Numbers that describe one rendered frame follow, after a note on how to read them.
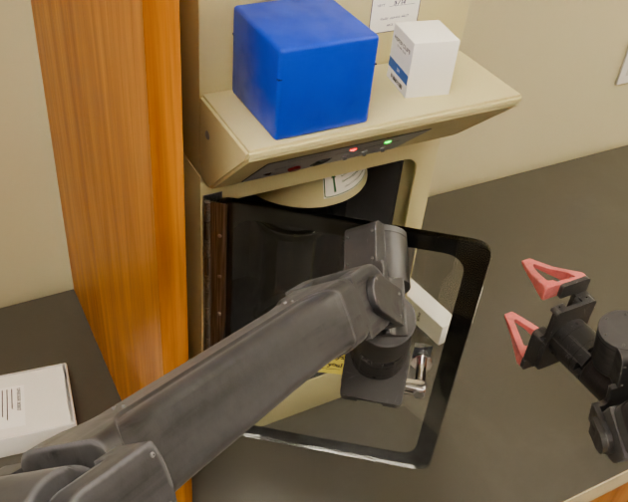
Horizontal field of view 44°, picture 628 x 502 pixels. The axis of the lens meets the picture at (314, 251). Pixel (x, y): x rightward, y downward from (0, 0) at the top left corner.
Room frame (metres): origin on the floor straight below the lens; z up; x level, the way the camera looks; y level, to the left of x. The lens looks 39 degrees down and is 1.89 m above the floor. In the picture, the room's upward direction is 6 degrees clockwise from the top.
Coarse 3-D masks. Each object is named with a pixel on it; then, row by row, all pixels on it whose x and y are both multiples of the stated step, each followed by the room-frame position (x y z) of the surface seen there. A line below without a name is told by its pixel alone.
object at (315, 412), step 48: (240, 240) 0.68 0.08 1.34; (288, 240) 0.67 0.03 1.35; (336, 240) 0.67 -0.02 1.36; (432, 240) 0.66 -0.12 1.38; (480, 240) 0.66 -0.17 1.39; (240, 288) 0.68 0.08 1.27; (288, 288) 0.67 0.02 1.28; (432, 288) 0.65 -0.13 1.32; (480, 288) 0.65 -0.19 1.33; (432, 336) 0.65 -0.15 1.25; (336, 384) 0.66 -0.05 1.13; (432, 384) 0.65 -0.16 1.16; (288, 432) 0.67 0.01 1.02; (336, 432) 0.66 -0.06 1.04; (384, 432) 0.66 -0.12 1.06; (432, 432) 0.65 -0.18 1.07
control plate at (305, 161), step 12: (420, 132) 0.73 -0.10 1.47; (360, 144) 0.68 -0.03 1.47; (372, 144) 0.71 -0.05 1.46; (384, 144) 0.73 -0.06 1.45; (396, 144) 0.76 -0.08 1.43; (300, 156) 0.64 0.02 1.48; (312, 156) 0.66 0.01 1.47; (324, 156) 0.68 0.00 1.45; (336, 156) 0.71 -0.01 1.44; (348, 156) 0.73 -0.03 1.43; (264, 168) 0.64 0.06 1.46; (276, 168) 0.66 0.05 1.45; (300, 168) 0.71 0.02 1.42
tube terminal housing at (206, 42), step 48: (192, 0) 0.70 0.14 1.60; (240, 0) 0.71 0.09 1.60; (336, 0) 0.76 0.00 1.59; (432, 0) 0.83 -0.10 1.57; (192, 48) 0.70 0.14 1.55; (384, 48) 0.80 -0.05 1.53; (192, 96) 0.70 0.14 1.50; (192, 144) 0.70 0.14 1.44; (432, 144) 0.85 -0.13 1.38; (192, 192) 0.71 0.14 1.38; (240, 192) 0.71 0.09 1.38; (192, 240) 0.71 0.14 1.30; (192, 288) 0.71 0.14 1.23; (192, 336) 0.71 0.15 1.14
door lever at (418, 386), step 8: (416, 360) 0.65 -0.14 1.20; (424, 360) 0.65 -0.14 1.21; (416, 368) 0.64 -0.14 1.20; (424, 368) 0.64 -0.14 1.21; (416, 376) 0.63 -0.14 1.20; (424, 376) 0.63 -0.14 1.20; (408, 384) 0.61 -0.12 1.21; (416, 384) 0.61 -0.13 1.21; (424, 384) 0.61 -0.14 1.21; (408, 392) 0.60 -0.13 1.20; (416, 392) 0.60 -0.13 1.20; (424, 392) 0.60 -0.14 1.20
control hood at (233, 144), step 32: (384, 64) 0.80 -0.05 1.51; (224, 96) 0.69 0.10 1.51; (384, 96) 0.72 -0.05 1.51; (448, 96) 0.74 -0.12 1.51; (480, 96) 0.75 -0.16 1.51; (512, 96) 0.75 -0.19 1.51; (224, 128) 0.63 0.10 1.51; (256, 128) 0.63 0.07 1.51; (352, 128) 0.65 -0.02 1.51; (384, 128) 0.67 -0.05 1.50; (416, 128) 0.70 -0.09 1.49; (448, 128) 0.77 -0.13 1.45; (224, 160) 0.63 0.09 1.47; (256, 160) 0.60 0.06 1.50
